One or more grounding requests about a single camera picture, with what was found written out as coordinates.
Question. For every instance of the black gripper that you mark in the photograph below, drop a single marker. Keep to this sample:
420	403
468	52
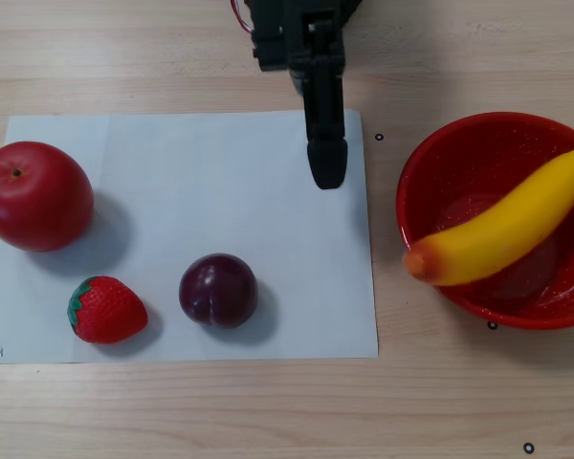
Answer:
322	98

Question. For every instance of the yellow plastic banana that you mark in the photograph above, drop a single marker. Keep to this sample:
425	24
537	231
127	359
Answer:
497	239

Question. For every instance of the red speckled enamel bowl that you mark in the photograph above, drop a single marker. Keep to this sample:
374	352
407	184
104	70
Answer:
459	158

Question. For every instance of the white paper sheet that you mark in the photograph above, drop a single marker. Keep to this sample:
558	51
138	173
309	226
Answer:
268	215

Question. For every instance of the dark purple plastic plum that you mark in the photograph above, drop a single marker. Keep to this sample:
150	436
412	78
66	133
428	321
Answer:
218	290

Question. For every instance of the red plastic strawberry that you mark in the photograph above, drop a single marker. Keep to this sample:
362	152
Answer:
107	311

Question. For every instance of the red plastic apple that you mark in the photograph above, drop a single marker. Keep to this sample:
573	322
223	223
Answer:
33	196

